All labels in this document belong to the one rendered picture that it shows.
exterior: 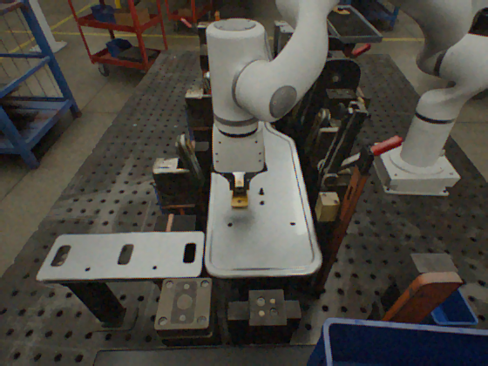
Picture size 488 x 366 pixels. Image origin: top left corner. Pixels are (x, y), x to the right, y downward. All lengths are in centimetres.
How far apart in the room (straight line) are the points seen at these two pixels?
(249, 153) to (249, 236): 16
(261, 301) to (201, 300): 9
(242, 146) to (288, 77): 18
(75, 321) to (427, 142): 118
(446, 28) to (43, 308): 121
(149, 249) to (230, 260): 16
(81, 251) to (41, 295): 39
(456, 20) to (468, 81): 22
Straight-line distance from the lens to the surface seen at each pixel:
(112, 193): 119
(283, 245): 57
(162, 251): 58
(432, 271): 37
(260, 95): 40
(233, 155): 55
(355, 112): 55
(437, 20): 86
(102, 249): 63
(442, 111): 110
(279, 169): 72
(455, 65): 104
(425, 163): 121
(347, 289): 90
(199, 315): 45
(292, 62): 41
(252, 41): 44
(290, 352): 46
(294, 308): 52
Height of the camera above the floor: 147
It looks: 45 degrees down
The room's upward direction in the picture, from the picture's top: straight up
